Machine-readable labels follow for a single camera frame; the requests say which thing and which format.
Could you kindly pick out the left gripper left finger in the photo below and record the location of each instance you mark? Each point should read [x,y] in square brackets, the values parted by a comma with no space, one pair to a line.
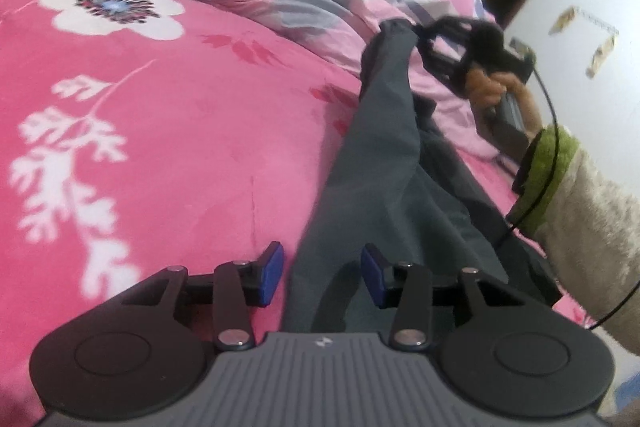
[238,286]

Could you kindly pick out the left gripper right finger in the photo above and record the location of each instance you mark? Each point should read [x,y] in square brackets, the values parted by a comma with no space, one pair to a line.
[405,287]

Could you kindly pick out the dark grey trousers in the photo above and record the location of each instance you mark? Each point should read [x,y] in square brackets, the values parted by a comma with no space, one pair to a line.
[398,184]

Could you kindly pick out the person right hand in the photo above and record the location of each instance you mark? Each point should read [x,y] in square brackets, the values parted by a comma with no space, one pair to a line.
[484,92]

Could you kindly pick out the pink floral fleece blanket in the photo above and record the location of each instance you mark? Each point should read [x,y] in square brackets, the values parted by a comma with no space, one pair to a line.
[131,168]

